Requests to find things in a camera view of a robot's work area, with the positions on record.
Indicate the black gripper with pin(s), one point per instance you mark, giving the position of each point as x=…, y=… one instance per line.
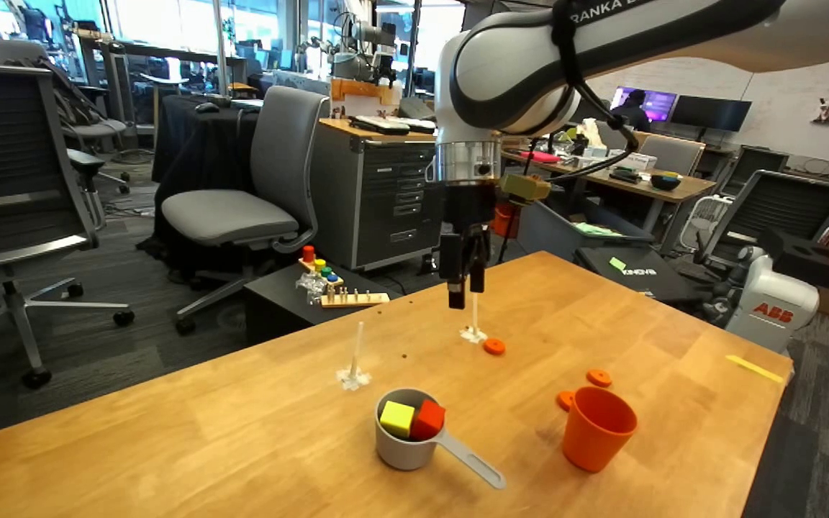
x=467, y=214

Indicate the red cube block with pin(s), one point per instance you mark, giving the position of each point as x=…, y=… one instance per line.
x=428, y=420

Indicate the yellow cube block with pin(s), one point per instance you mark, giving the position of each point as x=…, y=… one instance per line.
x=398, y=418

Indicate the gray measuring cup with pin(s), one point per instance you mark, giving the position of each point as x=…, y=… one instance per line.
x=411, y=454

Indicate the orange disk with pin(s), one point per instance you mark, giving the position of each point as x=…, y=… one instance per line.
x=497, y=345
x=601, y=377
x=565, y=400

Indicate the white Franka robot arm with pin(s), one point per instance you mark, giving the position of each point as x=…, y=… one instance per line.
x=522, y=73

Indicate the white ABB robot base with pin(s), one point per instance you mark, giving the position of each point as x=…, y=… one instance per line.
x=774, y=305

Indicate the orange disk beside cup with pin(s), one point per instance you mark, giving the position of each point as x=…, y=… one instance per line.
x=565, y=400

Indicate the orange plastic cup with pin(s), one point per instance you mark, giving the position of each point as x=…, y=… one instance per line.
x=598, y=426

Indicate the clear peg stand right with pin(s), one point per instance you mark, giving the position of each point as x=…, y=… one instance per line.
x=474, y=328

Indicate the clear peg stand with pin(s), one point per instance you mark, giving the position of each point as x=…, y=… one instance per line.
x=352, y=377
x=474, y=328

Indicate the gray drawer cabinet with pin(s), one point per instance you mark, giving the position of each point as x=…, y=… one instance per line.
x=372, y=197

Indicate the colorful wooden toy set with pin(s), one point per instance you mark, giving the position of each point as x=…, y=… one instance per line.
x=328, y=289

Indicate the small black side table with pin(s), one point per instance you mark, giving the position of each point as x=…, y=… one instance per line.
x=277, y=303

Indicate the clear peg stand left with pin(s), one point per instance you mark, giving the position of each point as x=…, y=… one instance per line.
x=352, y=377

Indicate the gray office chair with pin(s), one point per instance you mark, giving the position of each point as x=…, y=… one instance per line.
x=266, y=221

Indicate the cluttered wooden desk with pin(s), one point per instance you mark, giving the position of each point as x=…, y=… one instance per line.
x=683, y=188

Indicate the purple computer monitor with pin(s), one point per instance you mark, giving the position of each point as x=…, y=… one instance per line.
x=644, y=106

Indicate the yellow tape strip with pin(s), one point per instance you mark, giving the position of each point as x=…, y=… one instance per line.
x=755, y=369

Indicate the black mesh office chair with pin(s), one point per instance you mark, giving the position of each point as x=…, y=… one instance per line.
x=43, y=210

